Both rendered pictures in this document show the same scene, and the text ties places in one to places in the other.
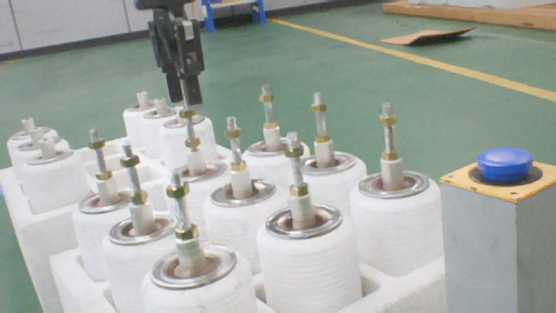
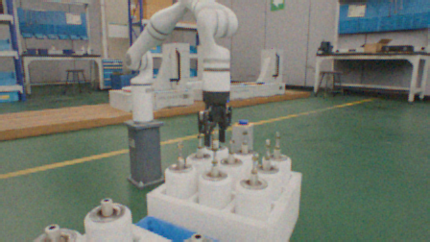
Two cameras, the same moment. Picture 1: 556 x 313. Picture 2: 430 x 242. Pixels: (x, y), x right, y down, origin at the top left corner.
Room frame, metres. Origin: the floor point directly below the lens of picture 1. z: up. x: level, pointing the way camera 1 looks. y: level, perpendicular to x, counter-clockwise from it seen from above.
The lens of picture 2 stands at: (1.10, 0.73, 0.56)
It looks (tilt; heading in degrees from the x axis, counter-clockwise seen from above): 12 degrees down; 239
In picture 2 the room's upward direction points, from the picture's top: straight up
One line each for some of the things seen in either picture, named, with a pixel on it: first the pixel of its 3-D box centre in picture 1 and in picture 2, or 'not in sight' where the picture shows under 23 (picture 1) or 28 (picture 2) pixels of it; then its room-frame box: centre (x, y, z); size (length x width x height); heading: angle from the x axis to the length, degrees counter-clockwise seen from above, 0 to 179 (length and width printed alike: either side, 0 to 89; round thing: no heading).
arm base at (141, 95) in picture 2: not in sight; (142, 104); (0.74, -0.50, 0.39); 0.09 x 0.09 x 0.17; 9
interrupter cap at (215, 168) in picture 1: (198, 172); (214, 175); (0.72, 0.11, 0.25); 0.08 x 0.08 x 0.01
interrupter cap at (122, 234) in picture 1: (145, 229); (266, 168); (0.56, 0.15, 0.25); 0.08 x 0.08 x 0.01
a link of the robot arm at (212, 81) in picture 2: not in sight; (210, 78); (0.72, 0.09, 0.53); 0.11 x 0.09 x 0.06; 114
